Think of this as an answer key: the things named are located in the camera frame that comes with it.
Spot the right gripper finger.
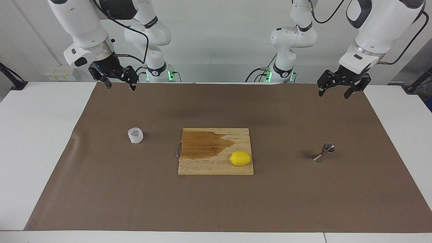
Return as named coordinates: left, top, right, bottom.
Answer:
left=89, top=66, right=112, bottom=89
left=118, top=66, right=138, bottom=91

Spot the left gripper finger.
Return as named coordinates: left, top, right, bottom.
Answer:
left=344, top=75, right=372, bottom=99
left=317, top=70, right=338, bottom=97

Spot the clear plastic cup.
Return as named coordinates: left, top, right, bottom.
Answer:
left=127, top=127, right=144, bottom=144

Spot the steel double jigger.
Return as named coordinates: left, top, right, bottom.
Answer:
left=312, top=142, right=335, bottom=165

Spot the black clamp stand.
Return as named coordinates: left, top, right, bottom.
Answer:
left=405, top=67, right=432, bottom=94
left=0, top=62, right=28, bottom=90

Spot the brown paper table mat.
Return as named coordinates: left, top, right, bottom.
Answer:
left=24, top=82, right=432, bottom=233

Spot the yellow lemon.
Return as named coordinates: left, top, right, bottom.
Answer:
left=229, top=151, right=252, bottom=167

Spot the wooden cutting board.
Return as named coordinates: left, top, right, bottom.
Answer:
left=175, top=128, right=254, bottom=176

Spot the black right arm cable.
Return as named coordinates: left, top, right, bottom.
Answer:
left=93, top=0, right=150, bottom=65

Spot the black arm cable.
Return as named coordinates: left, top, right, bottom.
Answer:
left=93, top=0, right=150, bottom=65
left=305, top=0, right=430, bottom=65

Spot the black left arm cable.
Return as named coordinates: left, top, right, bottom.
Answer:
left=305, top=0, right=430, bottom=65

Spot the white wall socket strip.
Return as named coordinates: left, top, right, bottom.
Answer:
left=44, top=66, right=75, bottom=82

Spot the black base cable bundle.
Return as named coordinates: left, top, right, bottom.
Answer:
left=245, top=54, right=279, bottom=82

